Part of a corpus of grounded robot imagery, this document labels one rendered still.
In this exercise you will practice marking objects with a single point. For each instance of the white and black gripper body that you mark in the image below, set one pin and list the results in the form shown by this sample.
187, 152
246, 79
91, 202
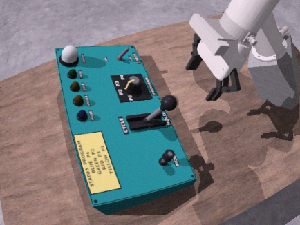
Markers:
221, 66

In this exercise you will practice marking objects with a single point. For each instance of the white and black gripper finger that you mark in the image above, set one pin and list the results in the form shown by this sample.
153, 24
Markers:
196, 59
216, 92

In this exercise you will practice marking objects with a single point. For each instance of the teal control console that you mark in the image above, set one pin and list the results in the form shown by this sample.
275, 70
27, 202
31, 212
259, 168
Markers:
127, 148

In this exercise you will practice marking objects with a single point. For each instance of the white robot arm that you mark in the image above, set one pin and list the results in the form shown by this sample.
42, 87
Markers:
248, 21

